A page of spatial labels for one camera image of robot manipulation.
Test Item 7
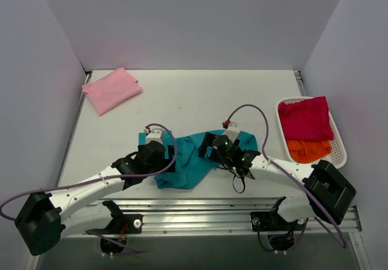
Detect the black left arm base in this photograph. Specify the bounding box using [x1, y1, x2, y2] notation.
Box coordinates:
[87, 200, 143, 235]

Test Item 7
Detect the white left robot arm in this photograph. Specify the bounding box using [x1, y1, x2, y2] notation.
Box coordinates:
[15, 141, 177, 256]

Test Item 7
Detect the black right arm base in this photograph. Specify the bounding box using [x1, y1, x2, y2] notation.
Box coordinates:
[250, 197, 304, 232]

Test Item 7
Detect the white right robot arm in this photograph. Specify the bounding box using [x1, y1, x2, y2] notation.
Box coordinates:
[198, 132, 356, 229]

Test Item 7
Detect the folded pink t shirt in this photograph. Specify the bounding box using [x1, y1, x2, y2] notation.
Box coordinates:
[82, 67, 142, 116]

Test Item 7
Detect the orange t shirt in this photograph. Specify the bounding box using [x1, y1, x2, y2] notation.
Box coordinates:
[286, 140, 332, 163]

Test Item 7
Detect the crimson red t shirt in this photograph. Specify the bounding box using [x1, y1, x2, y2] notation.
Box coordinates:
[278, 96, 334, 141]

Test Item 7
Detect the white plastic basket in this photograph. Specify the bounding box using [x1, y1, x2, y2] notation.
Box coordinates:
[276, 96, 347, 169]

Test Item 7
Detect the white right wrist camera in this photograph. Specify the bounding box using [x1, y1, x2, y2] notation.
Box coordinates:
[223, 122, 240, 143]

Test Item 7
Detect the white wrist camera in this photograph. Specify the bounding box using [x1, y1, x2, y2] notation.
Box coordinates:
[223, 122, 240, 143]
[145, 129, 164, 144]

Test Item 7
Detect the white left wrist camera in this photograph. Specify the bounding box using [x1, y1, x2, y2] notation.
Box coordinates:
[145, 129, 164, 144]

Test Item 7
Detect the aluminium mounting rail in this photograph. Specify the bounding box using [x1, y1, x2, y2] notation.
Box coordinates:
[33, 197, 363, 239]

